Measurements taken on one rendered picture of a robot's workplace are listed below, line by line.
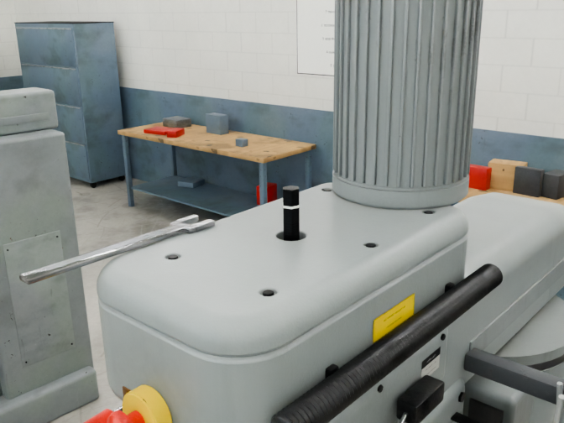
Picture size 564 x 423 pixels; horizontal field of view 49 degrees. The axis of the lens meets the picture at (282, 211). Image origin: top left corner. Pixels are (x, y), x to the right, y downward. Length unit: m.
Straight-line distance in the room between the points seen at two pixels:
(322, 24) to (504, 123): 1.92
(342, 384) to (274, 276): 0.13
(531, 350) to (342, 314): 0.63
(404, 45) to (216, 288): 0.39
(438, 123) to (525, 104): 4.26
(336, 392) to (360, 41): 0.45
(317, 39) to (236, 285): 5.45
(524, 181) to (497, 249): 3.51
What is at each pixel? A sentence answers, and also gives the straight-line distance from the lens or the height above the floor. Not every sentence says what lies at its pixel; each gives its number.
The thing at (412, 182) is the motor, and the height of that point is 1.93.
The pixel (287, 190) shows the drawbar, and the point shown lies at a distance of 0.73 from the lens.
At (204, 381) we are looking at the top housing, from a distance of 0.60.
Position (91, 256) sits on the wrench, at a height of 1.90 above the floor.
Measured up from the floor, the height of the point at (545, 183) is 0.98.
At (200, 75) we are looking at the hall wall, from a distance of 7.21.
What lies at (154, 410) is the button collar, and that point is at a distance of 0.65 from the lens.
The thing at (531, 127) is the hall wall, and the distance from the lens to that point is 5.10.
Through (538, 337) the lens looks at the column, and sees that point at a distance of 1.28.
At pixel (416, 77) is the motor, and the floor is 2.07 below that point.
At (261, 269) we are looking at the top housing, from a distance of 0.66.
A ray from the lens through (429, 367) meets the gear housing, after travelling 0.90.
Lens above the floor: 2.16
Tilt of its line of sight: 18 degrees down
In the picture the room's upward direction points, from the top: 1 degrees counter-clockwise
